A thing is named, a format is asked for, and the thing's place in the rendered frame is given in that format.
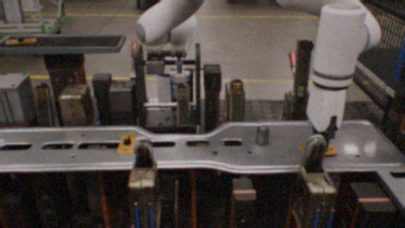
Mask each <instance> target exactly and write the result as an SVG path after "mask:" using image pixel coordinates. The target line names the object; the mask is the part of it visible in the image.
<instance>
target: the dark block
mask: <svg viewBox="0 0 405 228"><path fill-rule="evenodd" d="M203 88H204V92H205V95H204V111H205V112H204V133H207V132H209V131H213V130H215V129H216V128H217V127H219V123H220V92H221V66H220V64H204V65H203ZM218 188H219V185H218V171H216V170H211V178H210V179H209V190H218Z"/></svg>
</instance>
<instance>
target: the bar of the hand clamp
mask: <svg viewBox="0 0 405 228"><path fill-rule="evenodd" d="M313 50H314V44H313V40H312V39H310V38H306V39H297V51H296V59H295V75H294V82H293V92H295V99H294V101H293V102H295V103H297V90H298V87H303V91H302V92H303V93H304V97H302V101H303V102H306V101H307V88H308V81H309V75H310V62H311V55H312V51H313Z"/></svg>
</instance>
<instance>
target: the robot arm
mask: <svg viewBox="0 0 405 228"><path fill-rule="evenodd" d="M204 1H205V0H162V1H161V2H160V3H158V4H157V5H155V6H153V7H152V8H150V9H149V10H148V11H146V12H145V13H144V14H143V15H141V17H140V18H139V20H138V21H137V28H136V32H137V38H138V39H139V41H141V43H143V44H145V45H147V46H159V45H162V44H166V43H167V45H166V46H165V47H164V49H162V51H171V50H172V49H174V50H175V51H182V50H183V49H185V51H188V49H189V47H190V46H191V43H193V39H194V37H195V35H196V32H197V28H198V23H197V19H196V15H195V13H196V12H197V11H198V10H199V8H200V7H201V6H202V5H203V3H204ZM275 1H276V2H277V4H279V5H281V7H283V8H285V9H288V10H290V11H298V12H301V13H307V14H312V15H314V16H316V17H318V18H320V24H319V29H318V36H317V41H316V53H315V57H314V65H313V70H312V81H313V85H312V90H311V91H310V96H309V101H308V103H307V111H306V113H307V116H308V117H309V119H310V120H311V121H312V123H313V125H314V126H313V131H314V132H312V136H313V135H320V136H323V138H324V139H325V143H326V145H327V148H326V152H327V151H328V148H329V146H328V145H329V141H330V139H334V131H338V130H339V129H340V127H341V124H342V118H343V114H344V101H345V90H346V89H348V87H349V85H350V84H352V80H353V72H354V69H355V63H356V60H357V57H358V56H359V54H360V53H362V52H366V51H369V50H370V49H372V48H373V47H375V45H377V43H378V42H379V40H380V39H381V28H380V26H379V25H378V23H377V21H375V19H374V18H373V16H372V14H371V13H370V12H369V11H368V10H367V9H366V7H364V5H363V4H361V2H359V0H275ZM172 68H173V69H176V65H166V66H165V72H164V74H157V75H156V76H155V79H156V89H157V95H158V101H157V102H156V103H171V82H170V78H169V73H170V72H171V69H172ZM325 130H327V132H325Z"/></svg>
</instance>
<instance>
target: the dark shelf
mask: <svg viewBox="0 0 405 228"><path fill-rule="evenodd" d="M400 52H401V49H400V48H372V49H370V50H369V51H366V52H362V53H360V54H359V56H358V57H357V60H356V63H355V65H356V66H357V67H359V69H360V70H362V71H363V72H364V73H365V74H366V75H368V76H369V77H370V78H371V79H372V80H373V81H374V82H376V83H377V84H378V85H379V86H380V87H381V88H382V89H383V90H384V91H386V92H387V93H389V95H391V97H394V92H395V89H394V84H395V82H398V81H396V80H395V79H394V74H395V72H396V68H397V65H398V63H399V58H400Z"/></svg>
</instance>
